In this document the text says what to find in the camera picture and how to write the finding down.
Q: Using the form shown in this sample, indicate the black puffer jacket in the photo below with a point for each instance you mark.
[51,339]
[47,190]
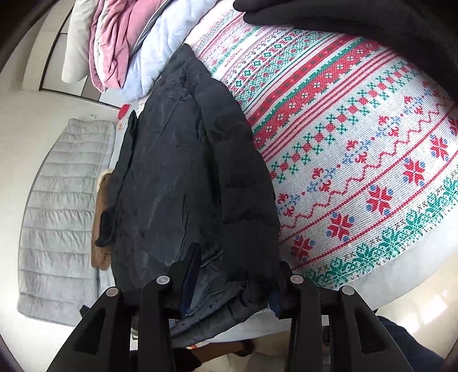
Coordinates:
[179,171]

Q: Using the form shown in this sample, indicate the white pillow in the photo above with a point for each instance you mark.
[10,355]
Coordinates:
[77,46]

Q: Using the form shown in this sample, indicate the pink quilt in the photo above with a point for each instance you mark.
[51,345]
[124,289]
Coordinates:
[114,39]

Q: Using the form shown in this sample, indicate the white bed mattress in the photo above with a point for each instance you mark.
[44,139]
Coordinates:
[411,268]

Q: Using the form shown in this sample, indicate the red green patterned blanket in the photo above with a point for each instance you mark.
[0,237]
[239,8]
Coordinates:
[343,143]

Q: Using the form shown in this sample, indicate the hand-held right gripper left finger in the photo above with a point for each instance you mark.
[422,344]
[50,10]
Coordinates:
[191,272]

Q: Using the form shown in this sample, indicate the brown fur-trimmed garment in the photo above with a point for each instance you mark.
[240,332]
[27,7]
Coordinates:
[100,257]

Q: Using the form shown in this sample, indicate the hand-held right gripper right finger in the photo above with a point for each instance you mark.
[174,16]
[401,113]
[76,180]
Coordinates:
[282,304]

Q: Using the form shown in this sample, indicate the black fleece cloth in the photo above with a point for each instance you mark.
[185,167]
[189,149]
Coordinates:
[357,21]

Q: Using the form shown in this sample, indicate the grey quilted mat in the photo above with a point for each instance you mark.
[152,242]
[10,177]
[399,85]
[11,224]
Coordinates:
[60,214]

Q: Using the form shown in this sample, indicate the small red object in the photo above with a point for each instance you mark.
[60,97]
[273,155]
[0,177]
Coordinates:
[124,111]

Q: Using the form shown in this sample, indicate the person's leg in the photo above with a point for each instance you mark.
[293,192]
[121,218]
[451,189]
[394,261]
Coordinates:
[411,343]

